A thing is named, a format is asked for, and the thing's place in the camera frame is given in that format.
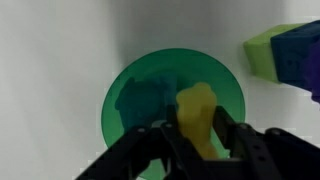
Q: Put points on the green bowl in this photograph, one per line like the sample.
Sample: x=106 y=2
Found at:
x=200 y=66

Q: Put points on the dark teal toy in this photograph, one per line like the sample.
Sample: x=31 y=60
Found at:
x=140 y=103

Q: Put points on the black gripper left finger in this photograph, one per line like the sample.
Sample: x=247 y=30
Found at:
x=143 y=146

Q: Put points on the lime green block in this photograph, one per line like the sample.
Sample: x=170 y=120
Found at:
x=260 y=56

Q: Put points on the dark blue block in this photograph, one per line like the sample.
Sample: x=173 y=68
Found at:
x=290 y=60

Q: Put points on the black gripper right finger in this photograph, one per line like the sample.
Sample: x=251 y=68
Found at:
x=260 y=153

